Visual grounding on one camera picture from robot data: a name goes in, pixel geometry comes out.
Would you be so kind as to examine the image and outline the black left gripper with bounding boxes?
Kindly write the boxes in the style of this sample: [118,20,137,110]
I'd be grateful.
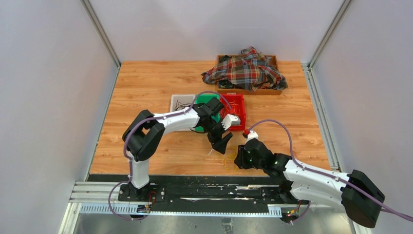
[205,118,233,155]

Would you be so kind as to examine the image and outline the brown cable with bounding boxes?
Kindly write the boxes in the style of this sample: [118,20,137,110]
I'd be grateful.
[174,100,193,111]

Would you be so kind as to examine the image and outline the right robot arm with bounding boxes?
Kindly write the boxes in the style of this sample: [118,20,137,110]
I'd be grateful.
[234,138,385,228]

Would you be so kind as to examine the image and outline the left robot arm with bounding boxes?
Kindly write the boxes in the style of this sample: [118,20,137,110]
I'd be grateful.
[122,97,241,201]

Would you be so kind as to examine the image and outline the red plastic bin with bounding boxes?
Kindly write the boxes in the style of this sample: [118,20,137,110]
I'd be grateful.
[220,93,246,131]

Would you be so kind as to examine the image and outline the green plastic bin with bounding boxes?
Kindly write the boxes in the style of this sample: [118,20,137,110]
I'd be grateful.
[194,94,221,133]

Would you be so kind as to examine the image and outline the wooden tray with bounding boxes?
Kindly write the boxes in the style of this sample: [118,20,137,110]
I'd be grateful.
[216,54,283,96]

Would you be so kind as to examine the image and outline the white plastic bin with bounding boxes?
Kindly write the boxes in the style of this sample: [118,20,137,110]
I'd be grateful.
[169,94,196,112]

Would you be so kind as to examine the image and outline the plaid shirt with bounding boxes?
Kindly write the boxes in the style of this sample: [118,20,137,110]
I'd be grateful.
[202,46,288,92]

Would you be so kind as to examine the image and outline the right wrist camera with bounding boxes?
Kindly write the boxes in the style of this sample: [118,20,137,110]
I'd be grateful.
[242,129,259,142]

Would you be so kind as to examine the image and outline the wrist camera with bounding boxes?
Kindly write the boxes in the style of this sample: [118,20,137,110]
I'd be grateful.
[242,129,259,142]
[221,113,242,131]

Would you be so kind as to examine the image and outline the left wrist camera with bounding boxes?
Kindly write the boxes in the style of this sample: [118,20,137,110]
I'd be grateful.
[221,113,242,131]

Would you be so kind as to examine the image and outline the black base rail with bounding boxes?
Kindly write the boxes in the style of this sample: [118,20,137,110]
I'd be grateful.
[117,175,310,214]

